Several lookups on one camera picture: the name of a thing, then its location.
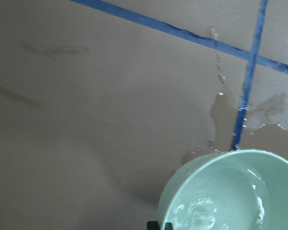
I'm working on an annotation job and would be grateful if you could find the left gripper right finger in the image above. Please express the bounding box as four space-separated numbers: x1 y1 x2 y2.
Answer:
165 222 173 230

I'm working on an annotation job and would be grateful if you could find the mint green ceramic bowl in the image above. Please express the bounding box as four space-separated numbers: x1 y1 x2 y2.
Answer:
157 149 288 230

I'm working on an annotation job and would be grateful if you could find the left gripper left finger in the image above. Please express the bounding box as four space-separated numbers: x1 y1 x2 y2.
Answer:
146 221 159 230

